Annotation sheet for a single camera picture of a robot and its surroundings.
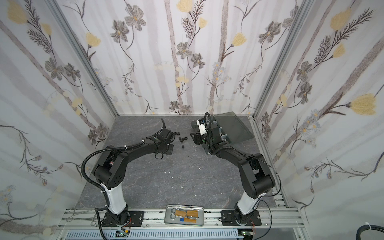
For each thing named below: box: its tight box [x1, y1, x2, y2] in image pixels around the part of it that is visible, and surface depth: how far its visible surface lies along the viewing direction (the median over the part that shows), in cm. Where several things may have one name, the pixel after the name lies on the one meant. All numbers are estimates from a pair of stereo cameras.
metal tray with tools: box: [164, 204, 205, 226], surface depth 76 cm
